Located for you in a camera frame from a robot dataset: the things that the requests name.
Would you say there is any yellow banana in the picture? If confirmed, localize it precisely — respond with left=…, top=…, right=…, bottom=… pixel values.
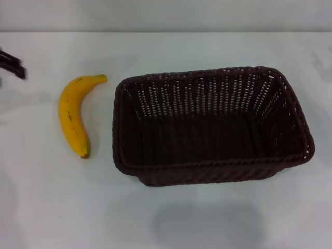
left=58, top=74, right=108, bottom=159

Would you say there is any dark brown woven basket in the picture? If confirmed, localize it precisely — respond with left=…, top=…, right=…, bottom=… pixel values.
left=112, top=66, right=315, bottom=188

